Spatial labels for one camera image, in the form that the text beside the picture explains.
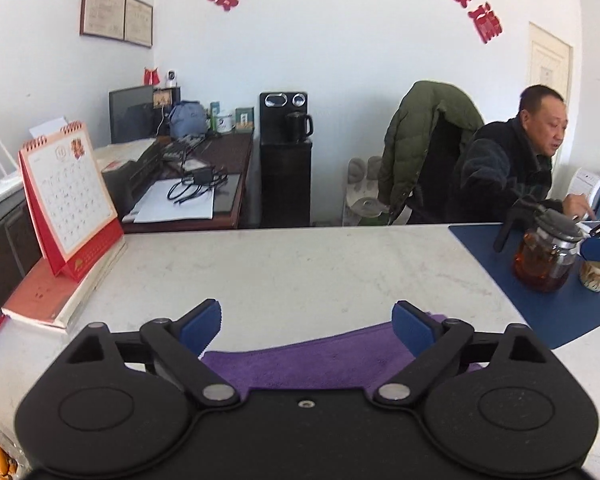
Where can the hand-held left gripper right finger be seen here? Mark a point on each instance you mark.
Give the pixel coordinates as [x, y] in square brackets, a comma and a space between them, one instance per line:
[412, 326]

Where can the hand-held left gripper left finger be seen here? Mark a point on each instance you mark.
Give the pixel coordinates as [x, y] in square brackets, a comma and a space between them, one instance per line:
[202, 322]

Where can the purple towel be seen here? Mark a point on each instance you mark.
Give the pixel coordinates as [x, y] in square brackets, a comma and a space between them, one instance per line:
[320, 365]

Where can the paper cup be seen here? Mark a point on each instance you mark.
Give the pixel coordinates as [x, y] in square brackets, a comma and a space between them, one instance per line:
[594, 276]

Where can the white desktop device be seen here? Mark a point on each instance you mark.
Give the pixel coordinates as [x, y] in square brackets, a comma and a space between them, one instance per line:
[587, 185]

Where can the glass teapot with black lid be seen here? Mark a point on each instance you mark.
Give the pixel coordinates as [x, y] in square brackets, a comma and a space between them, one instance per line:
[540, 260]

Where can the blue desk mat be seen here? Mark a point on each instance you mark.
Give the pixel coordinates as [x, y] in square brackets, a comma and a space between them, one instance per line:
[490, 270]

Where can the black office chair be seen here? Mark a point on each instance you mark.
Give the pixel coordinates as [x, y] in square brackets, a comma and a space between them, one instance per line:
[440, 180]

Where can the black water dispenser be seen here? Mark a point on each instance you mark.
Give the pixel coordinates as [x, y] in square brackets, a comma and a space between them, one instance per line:
[285, 185]

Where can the black printer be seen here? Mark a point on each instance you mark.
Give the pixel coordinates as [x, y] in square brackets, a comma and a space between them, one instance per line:
[130, 175]

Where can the cream door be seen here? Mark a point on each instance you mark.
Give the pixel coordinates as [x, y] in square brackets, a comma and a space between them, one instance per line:
[550, 70]

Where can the red books stack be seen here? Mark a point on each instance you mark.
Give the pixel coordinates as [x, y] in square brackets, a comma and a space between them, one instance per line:
[40, 295]

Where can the dark wooden desk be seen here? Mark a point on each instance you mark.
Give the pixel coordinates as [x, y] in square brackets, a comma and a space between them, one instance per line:
[235, 160]

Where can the red desk calendar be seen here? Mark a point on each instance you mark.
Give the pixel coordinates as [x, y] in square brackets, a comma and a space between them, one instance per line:
[70, 195]

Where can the green padded jacket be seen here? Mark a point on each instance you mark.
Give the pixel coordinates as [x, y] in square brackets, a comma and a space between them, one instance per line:
[420, 135]

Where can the white mug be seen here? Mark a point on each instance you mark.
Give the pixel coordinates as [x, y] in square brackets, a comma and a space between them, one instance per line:
[225, 124]

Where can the black mug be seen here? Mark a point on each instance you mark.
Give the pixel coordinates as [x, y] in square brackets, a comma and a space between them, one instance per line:
[297, 127]

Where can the black monitor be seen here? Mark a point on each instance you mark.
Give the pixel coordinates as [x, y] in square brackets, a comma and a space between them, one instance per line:
[130, 115]

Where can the glass ashtray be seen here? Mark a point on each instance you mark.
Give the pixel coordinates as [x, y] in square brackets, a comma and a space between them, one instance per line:
[10, 440]

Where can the small red flags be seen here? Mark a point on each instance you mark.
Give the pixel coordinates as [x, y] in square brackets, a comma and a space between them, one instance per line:
[151, 76]

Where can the small picture frame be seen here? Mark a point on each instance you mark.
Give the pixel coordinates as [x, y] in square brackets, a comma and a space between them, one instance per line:
[245, 120]

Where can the white security camera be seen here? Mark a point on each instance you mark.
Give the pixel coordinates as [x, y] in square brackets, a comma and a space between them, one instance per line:
[171, 79]

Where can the framed wall certificate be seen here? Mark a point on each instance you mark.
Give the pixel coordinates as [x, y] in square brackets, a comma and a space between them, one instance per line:
[102, 7]
[138, 21]

